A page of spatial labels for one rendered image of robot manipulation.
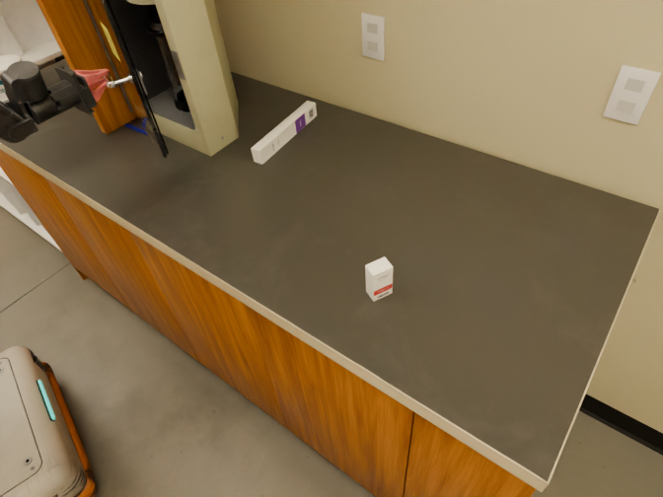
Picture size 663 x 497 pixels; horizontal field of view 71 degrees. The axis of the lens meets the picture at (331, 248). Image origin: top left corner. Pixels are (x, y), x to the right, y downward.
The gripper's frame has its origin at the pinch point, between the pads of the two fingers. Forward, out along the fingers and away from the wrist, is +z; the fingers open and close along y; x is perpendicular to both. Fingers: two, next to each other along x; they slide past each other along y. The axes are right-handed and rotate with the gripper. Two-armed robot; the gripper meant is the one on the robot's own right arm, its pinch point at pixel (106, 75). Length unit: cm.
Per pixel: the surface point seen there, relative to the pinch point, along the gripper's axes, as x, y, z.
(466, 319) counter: -95, -26, 2
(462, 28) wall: -64, 3, 55
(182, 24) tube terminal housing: -13.6, 8.7, 15.4
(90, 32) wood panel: 23.5, 1.6, 11.5
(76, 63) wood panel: 23.4, -4.2, 4.2
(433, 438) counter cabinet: -99, -43, -15
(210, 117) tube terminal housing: -13.6, -15.6, 15.7
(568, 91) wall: -91, -6, 55
